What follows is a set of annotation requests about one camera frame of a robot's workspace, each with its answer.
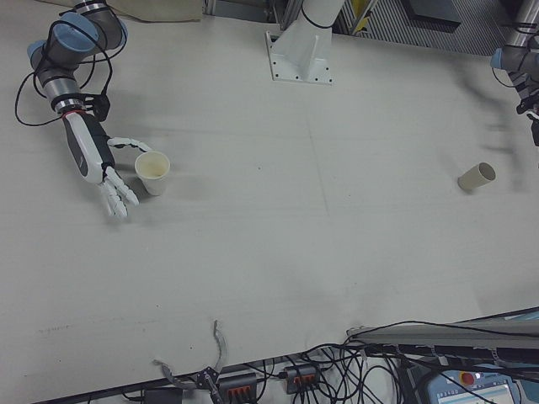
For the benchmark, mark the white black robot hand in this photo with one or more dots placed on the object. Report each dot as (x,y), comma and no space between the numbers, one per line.
(84,147)
(535,128)

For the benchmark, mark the white ridged paper cup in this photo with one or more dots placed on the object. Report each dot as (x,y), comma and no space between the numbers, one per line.
(156,181)

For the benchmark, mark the beige smooth paper cup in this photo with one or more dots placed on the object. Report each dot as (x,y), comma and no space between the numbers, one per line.
(473,179)

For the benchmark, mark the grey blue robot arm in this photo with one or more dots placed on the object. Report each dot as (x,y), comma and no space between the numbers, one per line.
(67,38)
(516,56)

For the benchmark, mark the black box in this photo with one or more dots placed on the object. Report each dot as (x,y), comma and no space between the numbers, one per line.
(433,12)

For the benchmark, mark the ribbed grey panel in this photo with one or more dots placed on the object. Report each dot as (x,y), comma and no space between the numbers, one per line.
(391,25)

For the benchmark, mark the yellow tag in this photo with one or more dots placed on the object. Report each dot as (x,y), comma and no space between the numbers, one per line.
(361,24)

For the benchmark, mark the grey aluminium bar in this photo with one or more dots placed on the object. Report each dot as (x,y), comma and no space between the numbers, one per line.
(442,336)

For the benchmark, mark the long curved grey strip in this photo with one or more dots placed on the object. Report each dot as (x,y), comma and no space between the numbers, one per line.
(222,345)

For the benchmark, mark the short curved grey strip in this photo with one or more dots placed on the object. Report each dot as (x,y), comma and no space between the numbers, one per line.
(170,374)

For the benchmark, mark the black power adapter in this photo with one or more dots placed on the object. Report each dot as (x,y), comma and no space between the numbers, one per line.
(162,396)

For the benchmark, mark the grey teach pendant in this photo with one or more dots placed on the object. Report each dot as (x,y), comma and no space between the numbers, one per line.
(471,389)

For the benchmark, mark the black power strip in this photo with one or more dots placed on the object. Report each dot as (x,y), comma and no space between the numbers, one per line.
(300,376)
(238,383)

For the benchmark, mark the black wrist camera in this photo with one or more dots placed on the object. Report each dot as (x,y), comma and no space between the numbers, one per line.
(101,107)
(526,103)

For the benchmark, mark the silver aluminium frame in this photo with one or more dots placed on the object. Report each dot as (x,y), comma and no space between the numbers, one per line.
(244,10)

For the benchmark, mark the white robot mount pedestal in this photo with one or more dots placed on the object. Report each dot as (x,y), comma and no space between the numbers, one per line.
(301,54)

